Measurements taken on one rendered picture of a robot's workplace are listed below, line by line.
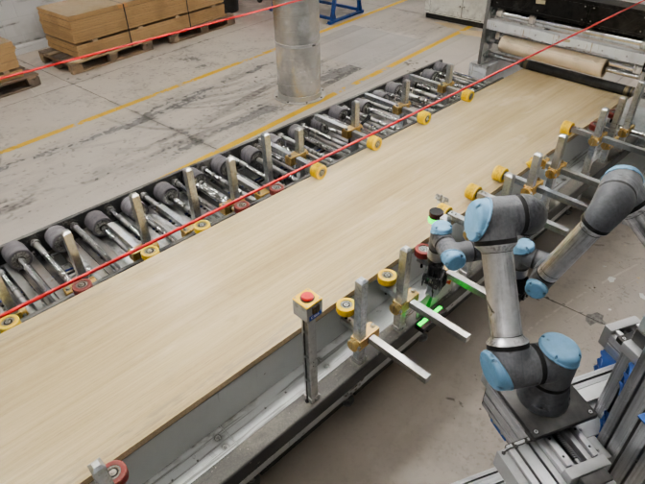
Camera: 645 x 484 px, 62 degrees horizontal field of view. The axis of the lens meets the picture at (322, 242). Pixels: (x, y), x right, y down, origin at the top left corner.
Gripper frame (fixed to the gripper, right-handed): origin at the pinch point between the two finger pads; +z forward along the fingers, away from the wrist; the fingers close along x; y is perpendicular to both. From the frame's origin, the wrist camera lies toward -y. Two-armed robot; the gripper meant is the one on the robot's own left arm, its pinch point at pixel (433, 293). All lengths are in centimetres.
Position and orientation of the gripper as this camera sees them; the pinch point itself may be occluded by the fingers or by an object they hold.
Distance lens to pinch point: 221.3
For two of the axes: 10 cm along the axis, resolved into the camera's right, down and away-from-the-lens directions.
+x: 9.0, 2.5, -3.5
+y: -4.4, 5.5, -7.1
